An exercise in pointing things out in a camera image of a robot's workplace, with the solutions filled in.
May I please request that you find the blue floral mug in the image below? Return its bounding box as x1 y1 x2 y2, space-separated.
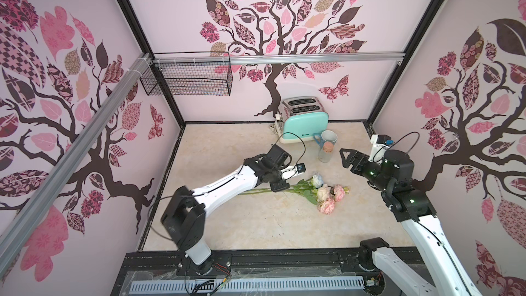
313 130 338 148

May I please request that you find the glass jar pink lid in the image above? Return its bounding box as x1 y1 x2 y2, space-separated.
318 142 334 163

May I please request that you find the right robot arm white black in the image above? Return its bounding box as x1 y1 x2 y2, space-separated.
340 149 480 295

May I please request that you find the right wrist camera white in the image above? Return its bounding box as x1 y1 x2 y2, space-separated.
368 134 394 163

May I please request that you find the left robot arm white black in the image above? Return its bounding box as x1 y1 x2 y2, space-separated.
160 145 305 266

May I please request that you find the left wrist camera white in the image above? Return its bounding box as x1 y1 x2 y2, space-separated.
282 163 306 179

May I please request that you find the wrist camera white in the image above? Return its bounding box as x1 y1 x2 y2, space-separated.
368 134 394 163
282 163 306 179

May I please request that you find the black wire basket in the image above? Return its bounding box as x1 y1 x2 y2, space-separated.
140 51 234 96

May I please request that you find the white slotted cable duct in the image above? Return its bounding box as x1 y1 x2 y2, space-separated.
127 276 365 295

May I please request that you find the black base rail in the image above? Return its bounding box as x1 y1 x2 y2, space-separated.
111 247 403 295

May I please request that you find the mint green toaster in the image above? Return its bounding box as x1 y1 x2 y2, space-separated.
275 97 329 144

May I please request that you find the artificial flower bouquet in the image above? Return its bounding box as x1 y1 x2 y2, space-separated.
238 172 350 215

